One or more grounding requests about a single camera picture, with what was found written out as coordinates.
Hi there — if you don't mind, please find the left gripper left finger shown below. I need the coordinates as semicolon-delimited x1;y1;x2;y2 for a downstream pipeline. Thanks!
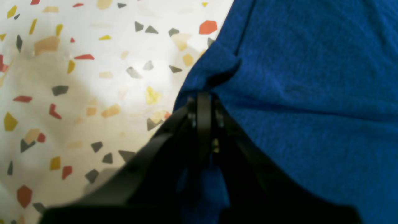
40;93;212;224

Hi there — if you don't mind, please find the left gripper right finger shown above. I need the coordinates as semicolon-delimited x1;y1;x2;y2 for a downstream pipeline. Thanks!
212;97;362;224

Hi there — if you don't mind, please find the navy blue t-shirt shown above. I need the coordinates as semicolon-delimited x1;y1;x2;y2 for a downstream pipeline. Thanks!
173;0;398;224

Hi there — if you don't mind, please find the terrazzo pattern table cover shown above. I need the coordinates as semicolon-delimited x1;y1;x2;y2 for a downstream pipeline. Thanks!
0;0;233;224

